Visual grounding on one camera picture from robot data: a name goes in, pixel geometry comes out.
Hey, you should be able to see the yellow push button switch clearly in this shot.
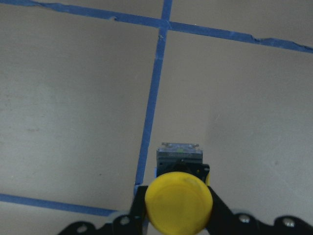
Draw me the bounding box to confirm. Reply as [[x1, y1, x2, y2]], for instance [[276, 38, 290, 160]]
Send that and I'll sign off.
[[145, 142, 213, 235]]

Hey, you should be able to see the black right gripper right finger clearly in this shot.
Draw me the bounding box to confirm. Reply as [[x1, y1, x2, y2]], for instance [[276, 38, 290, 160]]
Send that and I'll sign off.
[[206, 187, 313, 235]]

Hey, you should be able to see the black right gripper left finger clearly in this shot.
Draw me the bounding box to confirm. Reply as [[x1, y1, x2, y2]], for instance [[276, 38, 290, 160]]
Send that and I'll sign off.
[[59, 186, 148, 235]]

